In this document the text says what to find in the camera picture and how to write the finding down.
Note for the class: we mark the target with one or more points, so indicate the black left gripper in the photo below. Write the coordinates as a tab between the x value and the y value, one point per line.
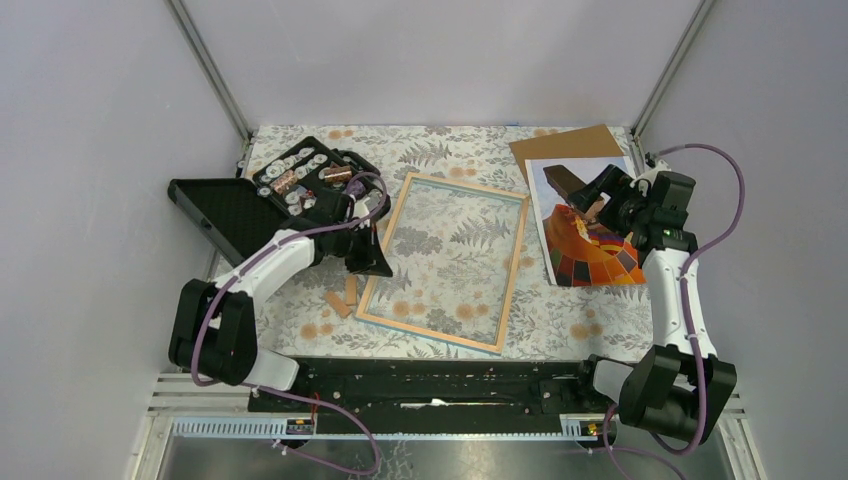
372	259

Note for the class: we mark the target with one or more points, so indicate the aluminium corner post right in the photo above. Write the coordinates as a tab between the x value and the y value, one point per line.
672	66

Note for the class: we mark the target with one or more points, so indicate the wooden picture frame blue edge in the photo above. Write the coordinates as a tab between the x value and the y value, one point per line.
454	249

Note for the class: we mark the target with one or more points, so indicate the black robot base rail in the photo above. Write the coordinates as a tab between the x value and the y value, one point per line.
439	397

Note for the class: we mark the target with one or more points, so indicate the aluminium corner post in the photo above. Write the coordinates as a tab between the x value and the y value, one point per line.
672	66
202	54

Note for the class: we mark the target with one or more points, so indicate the hot air balloon photo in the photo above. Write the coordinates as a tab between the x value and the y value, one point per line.
577	250

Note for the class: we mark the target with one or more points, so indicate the black poker chip case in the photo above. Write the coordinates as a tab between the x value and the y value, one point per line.
239	216

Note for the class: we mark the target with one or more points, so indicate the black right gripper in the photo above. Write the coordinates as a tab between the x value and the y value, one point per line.
613	183

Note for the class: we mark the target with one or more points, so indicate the brown cardboard backing board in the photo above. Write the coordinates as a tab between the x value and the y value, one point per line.
590	142

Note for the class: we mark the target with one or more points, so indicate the aluminium corner post left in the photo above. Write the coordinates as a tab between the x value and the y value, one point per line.
202	54

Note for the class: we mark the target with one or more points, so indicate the copper poker chip stack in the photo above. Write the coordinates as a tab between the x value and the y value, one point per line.
284	183

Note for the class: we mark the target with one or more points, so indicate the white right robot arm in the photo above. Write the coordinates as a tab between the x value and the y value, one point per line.
680	386

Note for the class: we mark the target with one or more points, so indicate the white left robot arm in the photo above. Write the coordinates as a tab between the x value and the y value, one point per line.
214	334

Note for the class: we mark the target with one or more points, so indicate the small wooden block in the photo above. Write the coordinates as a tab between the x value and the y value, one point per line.
351	291
337	304

